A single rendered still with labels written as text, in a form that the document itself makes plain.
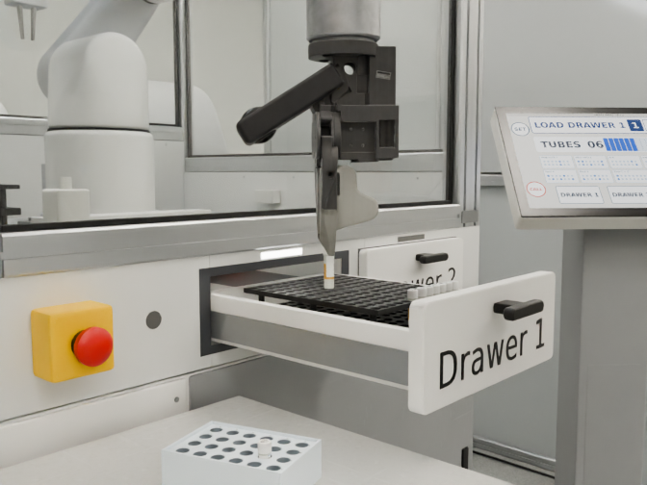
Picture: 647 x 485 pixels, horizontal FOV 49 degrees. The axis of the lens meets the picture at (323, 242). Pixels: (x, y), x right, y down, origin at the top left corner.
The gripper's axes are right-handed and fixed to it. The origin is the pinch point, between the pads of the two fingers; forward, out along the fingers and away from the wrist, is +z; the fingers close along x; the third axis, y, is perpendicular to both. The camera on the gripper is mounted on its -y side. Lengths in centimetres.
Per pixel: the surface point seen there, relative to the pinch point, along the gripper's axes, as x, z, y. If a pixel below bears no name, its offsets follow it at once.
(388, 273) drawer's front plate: 40.2, 9.8, 14.5
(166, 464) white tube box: -9.5, 19.1, -15.5
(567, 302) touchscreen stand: 83, 24, 65
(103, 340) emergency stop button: -1.0, 9.5, -22.5
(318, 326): 4.1, 9.9, -0.2
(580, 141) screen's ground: 78, -13, 64
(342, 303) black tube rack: 7.0, 7.9, 2.8
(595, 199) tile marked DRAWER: 67, -1, 63
